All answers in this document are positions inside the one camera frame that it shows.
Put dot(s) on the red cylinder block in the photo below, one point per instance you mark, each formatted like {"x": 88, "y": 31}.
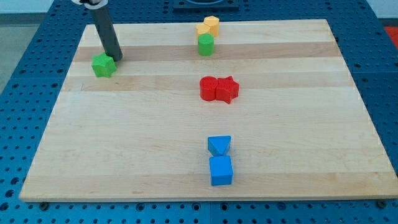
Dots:
{"x": 208, "y": 88}

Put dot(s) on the red star block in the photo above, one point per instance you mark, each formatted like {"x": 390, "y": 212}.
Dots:
{"x": 227, "y": 89}

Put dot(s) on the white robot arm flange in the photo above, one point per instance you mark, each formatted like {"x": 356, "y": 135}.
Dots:
{"x": 91, "y": 4}

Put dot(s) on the blue triangle block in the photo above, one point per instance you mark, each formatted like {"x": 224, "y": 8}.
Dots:
{"x": 219, "y": 145}

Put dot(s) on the green cylinder block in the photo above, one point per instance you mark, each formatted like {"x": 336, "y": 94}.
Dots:
{"x": 205, "y": 44}

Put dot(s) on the blue cube block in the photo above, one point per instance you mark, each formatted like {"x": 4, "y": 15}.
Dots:
{"x": 221, "y": 170}

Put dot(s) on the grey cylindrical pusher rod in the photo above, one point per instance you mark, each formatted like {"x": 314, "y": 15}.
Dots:
{"x": 106, "y": 31}

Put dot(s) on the wooden board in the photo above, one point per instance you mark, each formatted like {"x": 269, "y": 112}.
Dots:
{"x": 299, "y": 128}

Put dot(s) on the yellow cylinder block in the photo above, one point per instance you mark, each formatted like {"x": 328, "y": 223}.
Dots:
{"x": 202, "y": 29}

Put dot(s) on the yellow hexagon block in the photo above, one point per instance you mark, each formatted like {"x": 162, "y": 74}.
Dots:
{"x": 213, "y": 23}

